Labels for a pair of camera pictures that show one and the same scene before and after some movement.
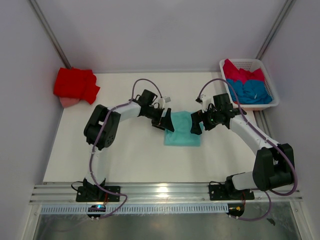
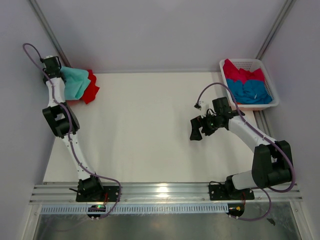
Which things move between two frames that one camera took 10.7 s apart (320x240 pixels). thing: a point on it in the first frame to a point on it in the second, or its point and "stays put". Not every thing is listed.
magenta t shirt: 232,72 stays put
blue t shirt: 252,92 stays put
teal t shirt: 182,136 to 76,81
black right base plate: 225,192 stays put
